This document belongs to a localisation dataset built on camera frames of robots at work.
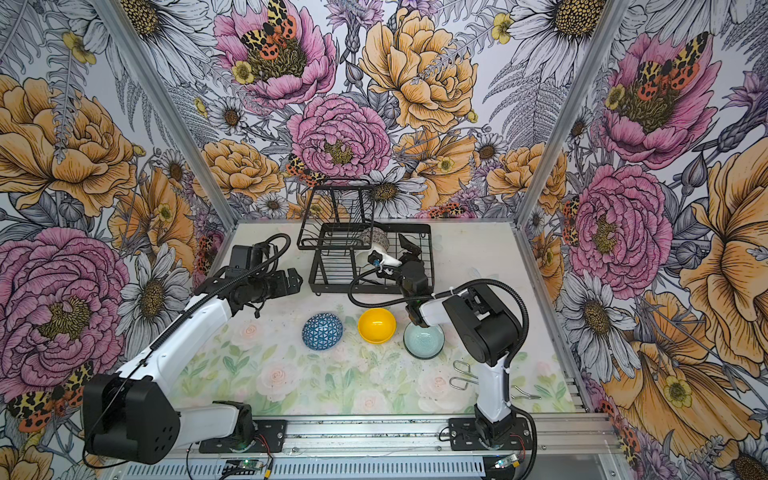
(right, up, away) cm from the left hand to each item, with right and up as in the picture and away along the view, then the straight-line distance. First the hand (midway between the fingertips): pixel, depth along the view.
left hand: (286, 292), depth 85 cm
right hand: (+30, +12, +9) cm, 34 cm away
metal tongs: (+48, -25, -2) cm, 54 cm away
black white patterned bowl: (+23, +17, +24) cm, 37 cm away
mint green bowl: (+38, -14, +1) cm, 41 cm away
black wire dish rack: (+10, +18, +27) cm, 34 cm away
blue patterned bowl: (+8, -13, +7) cm, 17 cm away
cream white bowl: (+21, +10, -3) cm, 24 cm away
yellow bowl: (+25, -11, +5) cm, 28 cm away
